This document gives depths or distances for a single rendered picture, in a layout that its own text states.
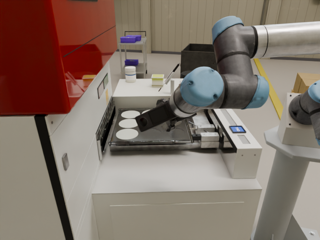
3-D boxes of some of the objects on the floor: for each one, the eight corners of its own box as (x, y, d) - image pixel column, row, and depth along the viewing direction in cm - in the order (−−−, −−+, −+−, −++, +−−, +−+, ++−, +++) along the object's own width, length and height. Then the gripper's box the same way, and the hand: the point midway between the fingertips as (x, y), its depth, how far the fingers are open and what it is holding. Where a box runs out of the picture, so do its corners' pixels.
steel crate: (222, 76, 526) (225, 44, 496) (223, 90, 437) (227, 53, 407) (185, 74, 542) (186, 43, 512) (179, 87, 453) (180, 51, 423)
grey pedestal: (315, 231, 166) (359, 128, 130) (342, 299, 128) (413, 179, 92) (240, 216, 178) (260, 118, 142) (243, 274, 140) (272, 159, 104)
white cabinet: (111, 316, 121) (91, 195, 85) (127, 186, 207) (121, 99, 171) (235, 311, 123) (266, 190, 87) (200, 184, 209) (208, 97, 174)
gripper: (209, 118, 61) (184, 130, 81) (192, 75, 62) (172, 98, 82) (179, 129, 59) (161, 138, 79) (162, 85, 60) (149, 105, 80)
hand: (159, 120), depth 79 cm, fingers open, 5 cm apart
